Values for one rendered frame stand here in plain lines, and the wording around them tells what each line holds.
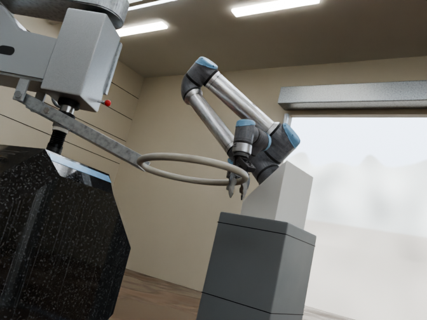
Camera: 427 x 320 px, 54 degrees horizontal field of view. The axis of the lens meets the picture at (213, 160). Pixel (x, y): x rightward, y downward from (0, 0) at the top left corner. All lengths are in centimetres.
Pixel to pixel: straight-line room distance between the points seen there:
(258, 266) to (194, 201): 545
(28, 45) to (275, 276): 157
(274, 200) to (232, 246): 32
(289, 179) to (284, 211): 17
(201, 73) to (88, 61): 65
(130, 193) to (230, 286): 654
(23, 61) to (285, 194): 142
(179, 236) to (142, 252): 87
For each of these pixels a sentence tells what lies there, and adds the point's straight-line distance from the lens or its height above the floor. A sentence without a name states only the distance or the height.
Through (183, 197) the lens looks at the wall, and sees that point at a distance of 762.
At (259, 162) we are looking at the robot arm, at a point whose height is 117.
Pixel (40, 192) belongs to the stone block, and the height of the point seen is 69.
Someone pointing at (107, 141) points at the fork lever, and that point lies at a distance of 188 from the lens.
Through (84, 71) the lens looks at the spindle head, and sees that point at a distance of 199.
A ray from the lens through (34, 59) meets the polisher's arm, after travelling 213.
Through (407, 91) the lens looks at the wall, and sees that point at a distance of 627.
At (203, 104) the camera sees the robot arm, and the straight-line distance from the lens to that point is 228.
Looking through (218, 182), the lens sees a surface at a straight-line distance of 199.
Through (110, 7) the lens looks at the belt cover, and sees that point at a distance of 214.
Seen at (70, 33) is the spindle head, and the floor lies 144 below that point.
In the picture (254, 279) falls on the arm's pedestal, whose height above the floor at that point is 55.
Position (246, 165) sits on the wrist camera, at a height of 103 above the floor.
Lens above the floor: 62
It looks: 12 degrees up
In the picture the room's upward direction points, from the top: 13 degrees clockwise
